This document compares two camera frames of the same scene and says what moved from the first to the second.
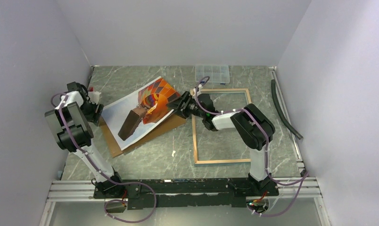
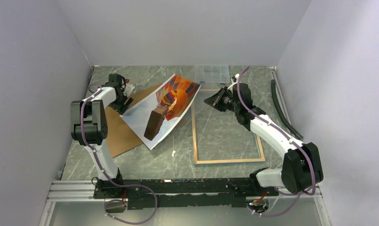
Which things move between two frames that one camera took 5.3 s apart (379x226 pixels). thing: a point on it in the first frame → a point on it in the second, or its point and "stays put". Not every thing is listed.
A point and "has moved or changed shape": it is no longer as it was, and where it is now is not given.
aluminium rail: [80, 190] stays put
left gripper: [94, 117] → [121, 108]
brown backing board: [171, 121] → [120, 137]
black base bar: [144, 194] stays put
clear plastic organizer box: [218, 74] stays put
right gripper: [177, 103] → [215, 100]
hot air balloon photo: [133, 117] has moved or changed shape
